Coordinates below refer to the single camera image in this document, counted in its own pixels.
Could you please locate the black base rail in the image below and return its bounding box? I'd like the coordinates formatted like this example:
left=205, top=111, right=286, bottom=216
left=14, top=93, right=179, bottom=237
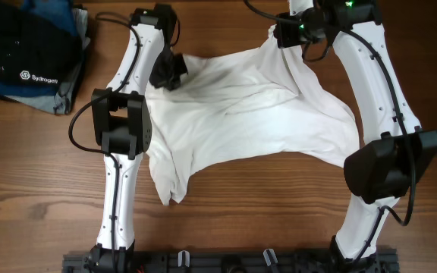
left=61, top=249, right=401, bottom=273

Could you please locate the black folded shirt with logo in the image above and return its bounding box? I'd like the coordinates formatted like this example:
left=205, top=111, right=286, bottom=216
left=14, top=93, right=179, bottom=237
left=0, top=0, right=83, bottom=89

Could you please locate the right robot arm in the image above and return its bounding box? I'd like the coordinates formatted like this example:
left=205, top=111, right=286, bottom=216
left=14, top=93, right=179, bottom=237
left=275, top=0, right=437, bottom=272

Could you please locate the blue folded shirt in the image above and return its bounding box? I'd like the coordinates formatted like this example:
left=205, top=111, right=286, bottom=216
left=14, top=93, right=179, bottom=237
left=0, top=0, right=87, bottom=98

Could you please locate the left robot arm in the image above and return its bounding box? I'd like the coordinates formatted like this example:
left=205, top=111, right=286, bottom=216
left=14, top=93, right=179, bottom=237
left=82, top=4, right=187, bottom=272

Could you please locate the white polo shirt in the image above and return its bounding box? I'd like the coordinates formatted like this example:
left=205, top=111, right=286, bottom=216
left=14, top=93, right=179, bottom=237
left=145, top=36, right=360, bottom=205

